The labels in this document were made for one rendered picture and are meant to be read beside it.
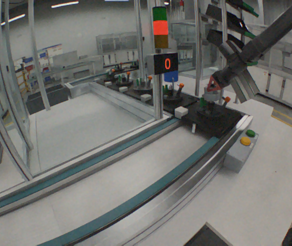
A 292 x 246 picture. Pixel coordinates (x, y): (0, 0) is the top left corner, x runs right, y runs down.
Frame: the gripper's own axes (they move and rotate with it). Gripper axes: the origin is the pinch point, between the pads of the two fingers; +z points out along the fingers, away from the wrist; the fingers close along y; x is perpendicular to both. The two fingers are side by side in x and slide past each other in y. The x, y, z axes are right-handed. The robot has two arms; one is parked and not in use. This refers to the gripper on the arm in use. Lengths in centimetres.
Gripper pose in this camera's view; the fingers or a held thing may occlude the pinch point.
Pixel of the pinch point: (211, 88)
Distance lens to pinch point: 68.8
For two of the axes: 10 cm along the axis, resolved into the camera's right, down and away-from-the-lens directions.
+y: -7.8, 3.6, -5.1
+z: -3.7, 3.9, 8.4
